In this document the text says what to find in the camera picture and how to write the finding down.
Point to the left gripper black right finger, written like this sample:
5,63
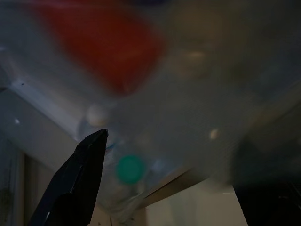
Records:
270,188

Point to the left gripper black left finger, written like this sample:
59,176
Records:
77,179

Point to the clear bottle with green cap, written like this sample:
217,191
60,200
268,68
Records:
129,168

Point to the white lined fridge door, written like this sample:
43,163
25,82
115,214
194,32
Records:
40,127

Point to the orange and pink tube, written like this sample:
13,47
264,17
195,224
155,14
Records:
101,47

